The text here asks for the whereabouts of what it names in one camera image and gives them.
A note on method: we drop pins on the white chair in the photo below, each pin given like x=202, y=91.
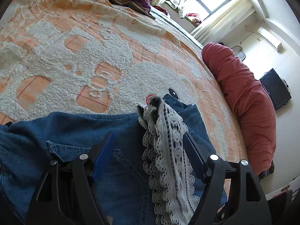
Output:
x=239, y=51

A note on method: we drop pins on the pile of clothes on windowsill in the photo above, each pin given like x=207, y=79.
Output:
x=182, y=7

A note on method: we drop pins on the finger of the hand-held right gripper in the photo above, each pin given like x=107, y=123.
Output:
x=173, y=93

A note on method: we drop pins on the blue denim pants lace trim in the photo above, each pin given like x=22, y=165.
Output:
x=131, y=150

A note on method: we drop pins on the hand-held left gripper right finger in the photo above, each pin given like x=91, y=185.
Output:
x=195, y=151

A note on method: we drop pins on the black monitor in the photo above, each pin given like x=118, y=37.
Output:
x=275, y=88

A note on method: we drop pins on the red rolled duvet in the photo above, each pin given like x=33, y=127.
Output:
x=246, y=103

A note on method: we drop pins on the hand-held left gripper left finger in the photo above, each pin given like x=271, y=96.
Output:
x=103, y=154

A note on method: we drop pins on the orange and white fleece blanket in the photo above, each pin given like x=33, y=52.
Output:
x=93, y=58

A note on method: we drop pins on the white curtain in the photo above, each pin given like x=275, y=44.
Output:
x=222, y=18

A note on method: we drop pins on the white air conditioner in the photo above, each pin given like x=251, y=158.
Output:
x=269, y=36

